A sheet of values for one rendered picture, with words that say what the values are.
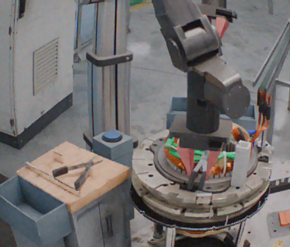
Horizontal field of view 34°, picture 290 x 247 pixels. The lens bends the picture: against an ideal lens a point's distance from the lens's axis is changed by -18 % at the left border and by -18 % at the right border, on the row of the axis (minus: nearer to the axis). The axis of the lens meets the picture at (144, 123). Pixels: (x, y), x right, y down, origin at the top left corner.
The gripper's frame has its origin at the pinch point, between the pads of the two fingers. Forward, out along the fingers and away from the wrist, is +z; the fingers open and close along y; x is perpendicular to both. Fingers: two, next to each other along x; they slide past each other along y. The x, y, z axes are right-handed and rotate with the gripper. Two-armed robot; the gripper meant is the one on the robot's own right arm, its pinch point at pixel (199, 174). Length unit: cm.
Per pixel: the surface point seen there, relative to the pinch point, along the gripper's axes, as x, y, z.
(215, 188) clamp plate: 6.2, 2.9, 6.6
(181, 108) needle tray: 55, -13, 12
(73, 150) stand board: 20.4, -31.0, 9.9
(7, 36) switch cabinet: 187, -150, 29
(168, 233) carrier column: 6.1, -5.8, 19.6
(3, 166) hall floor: 163, -147, 113
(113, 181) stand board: 11.6, -18.9, 10.9
